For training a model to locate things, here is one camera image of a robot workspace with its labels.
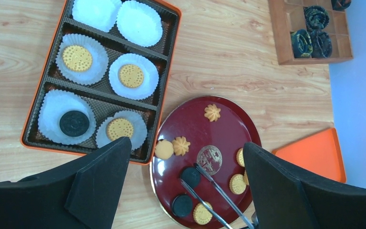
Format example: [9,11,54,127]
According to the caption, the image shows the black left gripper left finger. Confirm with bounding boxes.
[0,137,132,229]

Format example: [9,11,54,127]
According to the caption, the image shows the white paper cup middle-right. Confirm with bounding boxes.
[109,53,159,100]

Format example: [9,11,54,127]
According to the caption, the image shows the flower butter cookie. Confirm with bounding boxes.
[204,104,221,122]
[172,136,191,156]

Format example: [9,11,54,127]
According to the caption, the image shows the white paper cup bottom-left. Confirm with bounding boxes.
[38,90,96,145]

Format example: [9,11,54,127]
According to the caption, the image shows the white paper cup top-right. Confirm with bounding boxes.
[116,0,163,47]

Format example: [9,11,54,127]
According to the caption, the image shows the wooden compartment organizer box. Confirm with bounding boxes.
[268,0,353,65]

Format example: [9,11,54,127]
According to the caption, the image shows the white paper cup middle-left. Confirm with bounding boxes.
[56,33,109,85]

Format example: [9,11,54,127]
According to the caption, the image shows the white paper cup bottom-right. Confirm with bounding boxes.
[96,111,147,150]

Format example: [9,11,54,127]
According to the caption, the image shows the black chocolate cookie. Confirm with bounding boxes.
[180,167,201,188]
[59,111,90,137]
[171,194,193,218]

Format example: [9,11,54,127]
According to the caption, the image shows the white paper cup top-left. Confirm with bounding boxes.
[72,0,122,32]

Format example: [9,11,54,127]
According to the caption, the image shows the orange box lid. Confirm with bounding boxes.
[272,127,346,183]

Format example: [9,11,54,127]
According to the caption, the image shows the flower butter cookie left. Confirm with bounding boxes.
[172,136,191,156]

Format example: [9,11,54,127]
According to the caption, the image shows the dotted round biscuit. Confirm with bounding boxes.
[244,171,249,186]
[62,45,93,72]
[118,64,144,88]
[106,118,134,141]
[236,148,245,167]
[193,202,213,225]
[229,174,247,195]

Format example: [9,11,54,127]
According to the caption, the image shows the plain round butter cookie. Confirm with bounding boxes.
[154,140,174,160]

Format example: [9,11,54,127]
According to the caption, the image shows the metal tongs white handle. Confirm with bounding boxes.
[180,163,259,229]

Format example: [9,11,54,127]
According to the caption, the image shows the rolled dark patterned tie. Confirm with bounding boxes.
[309,30,333,58]
[331,0,351,11]
[290,29,313,58]
[304,5,330,31]

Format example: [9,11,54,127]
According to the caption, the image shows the flower butter cookie upper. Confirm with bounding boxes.
[204,104,221,122]

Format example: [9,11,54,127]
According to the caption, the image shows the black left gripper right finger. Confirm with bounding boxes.
[244,142,366,229]

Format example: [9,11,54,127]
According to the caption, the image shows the orange cookie box tray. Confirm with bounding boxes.
[21,0,182,165]

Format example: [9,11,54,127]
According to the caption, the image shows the dark red round plate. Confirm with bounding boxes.
[150,96,261,229]

